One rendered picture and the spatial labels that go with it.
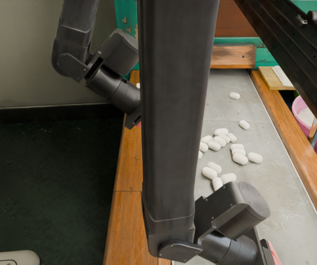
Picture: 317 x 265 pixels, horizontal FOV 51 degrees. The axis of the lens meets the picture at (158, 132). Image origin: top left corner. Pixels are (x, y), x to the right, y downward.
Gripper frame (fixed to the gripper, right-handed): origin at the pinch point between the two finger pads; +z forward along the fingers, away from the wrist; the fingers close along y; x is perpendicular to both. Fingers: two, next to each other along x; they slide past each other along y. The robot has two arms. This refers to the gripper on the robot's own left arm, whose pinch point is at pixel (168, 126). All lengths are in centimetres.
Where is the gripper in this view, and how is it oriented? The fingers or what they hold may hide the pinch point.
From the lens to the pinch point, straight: 71.4
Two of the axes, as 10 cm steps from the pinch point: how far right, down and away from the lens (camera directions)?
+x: -6.5, 6.1, 4.5
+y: -0.1, -5.9, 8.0
